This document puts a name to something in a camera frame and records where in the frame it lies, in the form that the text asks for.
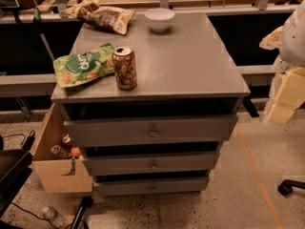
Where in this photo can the orange fruit in box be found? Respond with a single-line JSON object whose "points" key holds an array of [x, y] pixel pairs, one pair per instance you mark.
{"points": [[75, 152]]}

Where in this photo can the black office chair base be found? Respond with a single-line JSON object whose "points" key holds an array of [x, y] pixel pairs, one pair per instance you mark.
{"points": [[287, 186]]}

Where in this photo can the grey middle drawer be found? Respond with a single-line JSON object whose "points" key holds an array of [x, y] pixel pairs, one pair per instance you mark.
{"points": [[153, 163]]}

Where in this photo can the clear plastic bottle on floor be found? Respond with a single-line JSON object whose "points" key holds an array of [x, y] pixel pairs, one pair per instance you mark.
{"points": [[53, 216]]}

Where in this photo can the grey drawer cabinet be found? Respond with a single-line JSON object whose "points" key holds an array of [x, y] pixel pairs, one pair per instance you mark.
{"points": [[185, 71]]}

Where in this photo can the white bowl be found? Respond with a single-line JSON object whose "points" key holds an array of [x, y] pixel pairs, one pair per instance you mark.
{"points": [[159, 19]]}

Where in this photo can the dark bottle in box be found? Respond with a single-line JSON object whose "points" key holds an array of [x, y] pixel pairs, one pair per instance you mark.
{"points": [[58, 152]]}

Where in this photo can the grey drawer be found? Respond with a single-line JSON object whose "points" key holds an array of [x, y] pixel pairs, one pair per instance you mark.
{"points": [[152, 186], [150, 130], [153, 163]]}

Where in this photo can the grey bottom drawer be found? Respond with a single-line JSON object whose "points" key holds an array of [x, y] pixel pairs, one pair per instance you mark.
{"points": [[152, 186]]}

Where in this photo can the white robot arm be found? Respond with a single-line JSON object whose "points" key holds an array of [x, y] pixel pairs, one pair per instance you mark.
{"points": [[292, 43]]}

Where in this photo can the green snack bag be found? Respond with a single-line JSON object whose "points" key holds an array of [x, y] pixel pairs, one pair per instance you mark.
{"points": [[81, 68]]}

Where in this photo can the gold beverage can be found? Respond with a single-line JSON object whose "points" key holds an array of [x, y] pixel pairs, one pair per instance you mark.
{"points": [[123, 59]]}

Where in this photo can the wooden side box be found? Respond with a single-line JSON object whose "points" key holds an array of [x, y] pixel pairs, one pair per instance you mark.
{"points": [[57, 175]]}

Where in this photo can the brown chip bag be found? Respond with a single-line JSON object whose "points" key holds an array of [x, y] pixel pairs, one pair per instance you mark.
{"points": [[105, 18]]}

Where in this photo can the grey top drawer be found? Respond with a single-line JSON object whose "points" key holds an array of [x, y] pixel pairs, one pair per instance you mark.
{"points": [[150, 130]]}

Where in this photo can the black equipment at left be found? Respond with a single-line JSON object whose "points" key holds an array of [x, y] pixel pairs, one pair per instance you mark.
{"points": [[14, 171]]}

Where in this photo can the black tripod leg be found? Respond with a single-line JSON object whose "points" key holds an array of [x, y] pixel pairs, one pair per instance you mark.
{"points": [[85, 203]]}

